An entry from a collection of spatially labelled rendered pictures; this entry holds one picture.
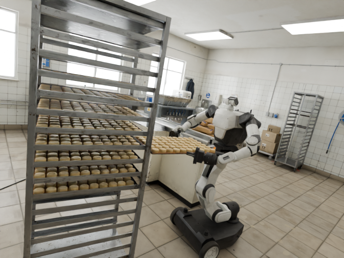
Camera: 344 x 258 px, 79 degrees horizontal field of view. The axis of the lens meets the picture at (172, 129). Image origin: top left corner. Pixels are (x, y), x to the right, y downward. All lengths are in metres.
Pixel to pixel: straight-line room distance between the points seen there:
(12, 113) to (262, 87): 6.32
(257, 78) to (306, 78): 1.32
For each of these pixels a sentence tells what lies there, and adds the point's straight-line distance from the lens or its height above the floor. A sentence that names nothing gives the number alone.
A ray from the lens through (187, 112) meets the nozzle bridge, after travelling 3.26.
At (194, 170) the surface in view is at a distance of 2.61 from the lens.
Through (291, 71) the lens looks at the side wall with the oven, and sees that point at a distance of 6.56.
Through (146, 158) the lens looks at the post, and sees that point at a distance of 1.33.
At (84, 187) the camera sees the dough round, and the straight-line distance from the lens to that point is 1.38.
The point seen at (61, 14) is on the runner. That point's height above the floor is 1.68.
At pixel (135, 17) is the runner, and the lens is 1.25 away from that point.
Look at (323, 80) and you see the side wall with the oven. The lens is 6.30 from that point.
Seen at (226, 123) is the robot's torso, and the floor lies 1.23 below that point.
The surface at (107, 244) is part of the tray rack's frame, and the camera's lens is 1.97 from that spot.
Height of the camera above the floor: 1.45
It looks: 11 degrees down
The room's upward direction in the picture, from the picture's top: 10 degrees clockwise
